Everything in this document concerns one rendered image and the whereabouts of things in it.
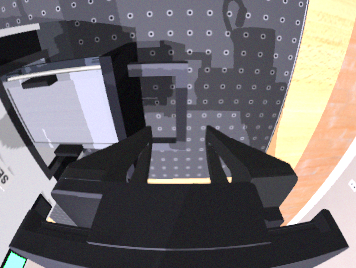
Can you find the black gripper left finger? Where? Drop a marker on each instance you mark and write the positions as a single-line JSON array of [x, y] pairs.
[[112, 163]]

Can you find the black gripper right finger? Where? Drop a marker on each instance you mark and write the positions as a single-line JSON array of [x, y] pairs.
[[274, 178]]

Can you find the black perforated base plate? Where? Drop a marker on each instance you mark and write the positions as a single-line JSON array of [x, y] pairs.
[[241, 58]]

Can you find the grey heat sealer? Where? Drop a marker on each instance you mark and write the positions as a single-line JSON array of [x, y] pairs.
[[25, 180]]

